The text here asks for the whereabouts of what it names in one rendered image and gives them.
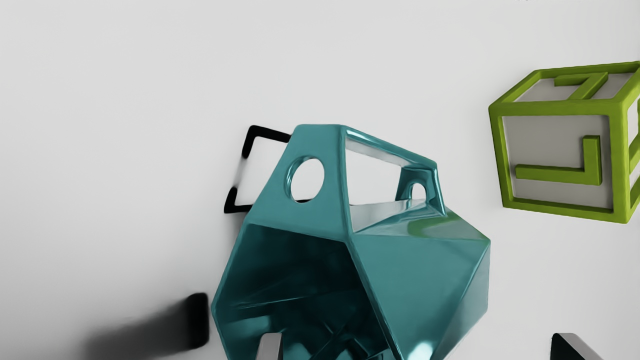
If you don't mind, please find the green and grey letter cube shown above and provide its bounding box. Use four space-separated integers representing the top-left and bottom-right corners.
488 60 640 224

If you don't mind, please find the teal faceted mug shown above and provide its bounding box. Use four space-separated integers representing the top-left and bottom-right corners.
210 124 492 360

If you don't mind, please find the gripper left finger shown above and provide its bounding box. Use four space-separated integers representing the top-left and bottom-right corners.
256 333 284 360

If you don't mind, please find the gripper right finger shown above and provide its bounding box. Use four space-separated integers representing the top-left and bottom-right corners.
550 332 604 360

